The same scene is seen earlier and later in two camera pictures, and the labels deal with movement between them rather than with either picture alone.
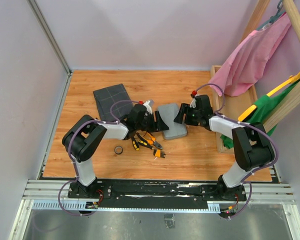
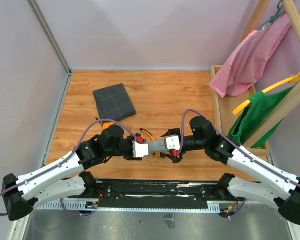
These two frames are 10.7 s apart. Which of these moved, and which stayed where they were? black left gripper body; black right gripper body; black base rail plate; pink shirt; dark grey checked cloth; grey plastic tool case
Moved: black left gripper body; grey plastic tool case; black right gripper body
Stayed: dark grey checked cloth; black base rail plate; pink shirt
